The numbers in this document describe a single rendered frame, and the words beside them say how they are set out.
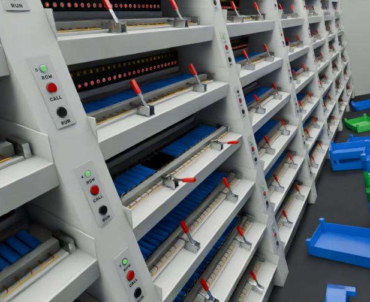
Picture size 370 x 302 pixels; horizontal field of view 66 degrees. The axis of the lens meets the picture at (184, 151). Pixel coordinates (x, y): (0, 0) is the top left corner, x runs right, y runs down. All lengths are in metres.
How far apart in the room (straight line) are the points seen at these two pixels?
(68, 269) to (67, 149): 0.21
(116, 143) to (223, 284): 0.60
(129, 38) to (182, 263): 0.57
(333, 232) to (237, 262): 0.74
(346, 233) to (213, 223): 0.90
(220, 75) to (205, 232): 0.54
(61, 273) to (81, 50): 0.41
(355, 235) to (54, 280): 1.39
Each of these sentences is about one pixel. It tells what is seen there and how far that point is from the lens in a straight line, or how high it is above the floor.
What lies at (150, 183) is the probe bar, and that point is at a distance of 0.73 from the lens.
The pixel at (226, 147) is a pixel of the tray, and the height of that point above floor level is 0.70.
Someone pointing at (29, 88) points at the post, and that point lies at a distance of 0.53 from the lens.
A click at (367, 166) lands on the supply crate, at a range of 1.52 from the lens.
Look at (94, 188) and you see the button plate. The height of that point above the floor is 0.82.
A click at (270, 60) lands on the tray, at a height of 0.91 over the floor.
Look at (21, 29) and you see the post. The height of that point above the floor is 1.11.
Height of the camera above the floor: 0.96
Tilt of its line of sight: 14 degrees down
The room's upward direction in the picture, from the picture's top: 18 degrees counter-clockwise
